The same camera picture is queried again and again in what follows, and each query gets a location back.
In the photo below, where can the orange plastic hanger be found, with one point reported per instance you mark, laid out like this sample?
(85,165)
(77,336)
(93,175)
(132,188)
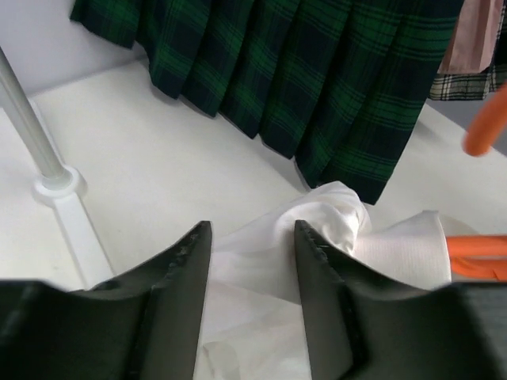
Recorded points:
(482,256)

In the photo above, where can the navy beige plaid skirt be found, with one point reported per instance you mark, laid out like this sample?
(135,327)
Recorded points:
(472,87)

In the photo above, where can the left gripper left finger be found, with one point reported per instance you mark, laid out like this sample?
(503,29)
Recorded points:
(142,324)

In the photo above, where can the pink pleated skirt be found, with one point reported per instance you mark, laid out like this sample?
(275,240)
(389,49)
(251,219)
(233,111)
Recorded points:
(471,48)

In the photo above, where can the white cloth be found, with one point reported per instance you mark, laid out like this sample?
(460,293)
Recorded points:
(259,259)

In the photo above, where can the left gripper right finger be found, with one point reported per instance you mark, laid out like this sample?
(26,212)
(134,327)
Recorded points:
(360,324)

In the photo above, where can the green plaid skirt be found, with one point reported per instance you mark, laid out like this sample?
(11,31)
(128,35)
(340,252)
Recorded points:
(335,85)

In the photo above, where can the metal clothes rack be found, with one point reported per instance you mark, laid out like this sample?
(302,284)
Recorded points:
(59,186)

